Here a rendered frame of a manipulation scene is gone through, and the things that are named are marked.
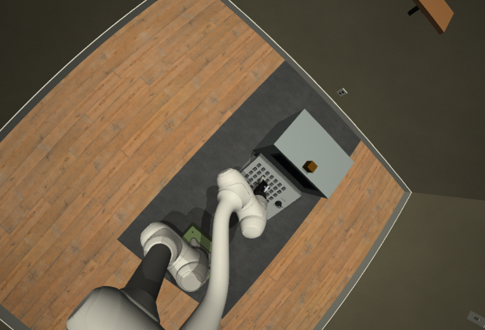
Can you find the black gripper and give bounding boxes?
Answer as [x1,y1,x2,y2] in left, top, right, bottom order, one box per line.
[254,176,270,200]

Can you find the grey control console with keypad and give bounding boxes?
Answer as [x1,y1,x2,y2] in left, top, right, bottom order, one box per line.
[239,109,354,220]

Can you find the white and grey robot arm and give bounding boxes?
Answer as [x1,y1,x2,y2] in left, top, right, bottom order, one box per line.
[66,168,267,330]

